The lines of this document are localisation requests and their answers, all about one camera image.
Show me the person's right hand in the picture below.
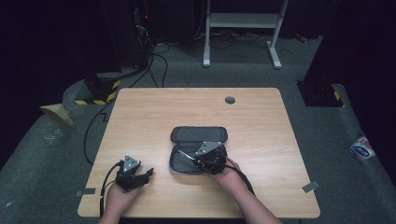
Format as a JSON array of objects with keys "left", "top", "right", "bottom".
[{"left": 206, "top": 158, "right": 248, "bottom": 196}]

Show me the white metal stand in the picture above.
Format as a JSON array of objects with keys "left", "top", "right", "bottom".
[{"left": 202, "top": 0, "right": 290, "bottom": 70}]

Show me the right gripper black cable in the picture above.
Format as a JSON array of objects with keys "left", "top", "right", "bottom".
[{"left": 224, "top": 157, "right": 256, "bottom": 196}]

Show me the person's left hand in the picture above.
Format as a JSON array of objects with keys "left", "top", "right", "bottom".
[{"left": 104, "top": 181, "right": 144, "bottom": 217}]

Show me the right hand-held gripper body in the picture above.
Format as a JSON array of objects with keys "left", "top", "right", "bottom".
[{"left": 191, "top": 141, "right": 229, "bottom": 175}]

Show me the yellow black striped stand base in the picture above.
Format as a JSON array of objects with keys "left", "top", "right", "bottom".
[{"left": 74, "top": 73, "right": 121, "bottom": 106}]

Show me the white blue plastic packet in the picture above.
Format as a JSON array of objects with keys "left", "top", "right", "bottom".
[{"left": 349, "top": 135, "right": 377, "bottom": 161}]

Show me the grey floor tape strip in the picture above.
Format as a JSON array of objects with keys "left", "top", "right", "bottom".
[
  {"left": 76, "top": 188, "right": 97, "bottom": 198},
  {"left": 301, "top": 180, "right": 320, "bottom": 194}
]

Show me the lilac zip pouch grey lining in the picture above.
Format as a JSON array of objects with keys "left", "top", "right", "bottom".
[{"left": 168, "top": 125, "right": 229, "bottom": 175}]

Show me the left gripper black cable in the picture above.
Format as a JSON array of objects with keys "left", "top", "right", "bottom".
[{"left": 98, "top": 160, "right": 125, "bottom": 218}]

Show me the thin silver pen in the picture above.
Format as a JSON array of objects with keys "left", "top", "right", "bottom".
[{"left": 177, "top": 149, "right": 196, "bottom": 161}]

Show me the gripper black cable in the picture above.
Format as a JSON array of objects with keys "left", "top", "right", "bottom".
[
  {"left": 224, "top": 157, "right": 256, "bottom": 196},
  {"left": 98, "top": 160, "right": 125, "bottom": 218}
]

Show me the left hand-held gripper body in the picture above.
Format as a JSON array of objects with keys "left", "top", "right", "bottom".
[{"left": 115, "top": 154, "right": 148, "bottom": 192}]

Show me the long black floor cable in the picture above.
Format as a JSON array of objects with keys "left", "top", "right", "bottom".
[{"left": 83, "top": 46, "right": 171, "bottom": 166}]

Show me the dark equipment rack with wires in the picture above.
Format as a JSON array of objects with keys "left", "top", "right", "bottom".
[{"left": 130, "top": 0, "right": 157, "bottom": 71}]

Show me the beige cardboard piece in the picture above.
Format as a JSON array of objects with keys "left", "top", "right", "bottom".
[{"left": 39, "top": 103, "right": 75, "bottom": 127}]

